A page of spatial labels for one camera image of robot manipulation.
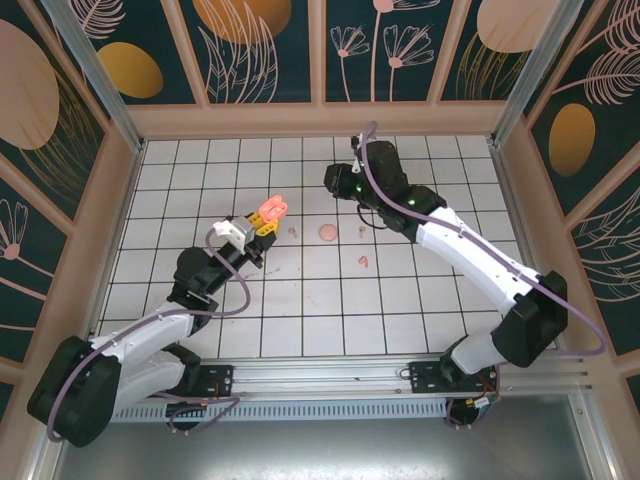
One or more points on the pink earbud charging case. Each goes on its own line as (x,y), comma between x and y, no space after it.
(274,207)

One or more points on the round pink case lid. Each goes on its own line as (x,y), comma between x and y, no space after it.
(328,233)

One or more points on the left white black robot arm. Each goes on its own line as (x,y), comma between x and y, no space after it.
(145,335)

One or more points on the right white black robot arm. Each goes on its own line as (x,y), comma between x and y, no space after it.
(475,255)

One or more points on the grey metal sheet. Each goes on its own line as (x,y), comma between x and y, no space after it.
(320,450)

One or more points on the small green circuit board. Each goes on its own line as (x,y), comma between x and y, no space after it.
(481,401)

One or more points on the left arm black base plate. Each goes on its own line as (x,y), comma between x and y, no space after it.
(220,377)

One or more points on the aluminium mounting rail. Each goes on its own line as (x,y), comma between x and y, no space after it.
(310,372)

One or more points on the aluminium frame post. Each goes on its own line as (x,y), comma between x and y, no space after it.
(525,85)
(100,85)

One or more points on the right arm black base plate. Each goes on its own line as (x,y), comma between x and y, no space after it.
(425,377)

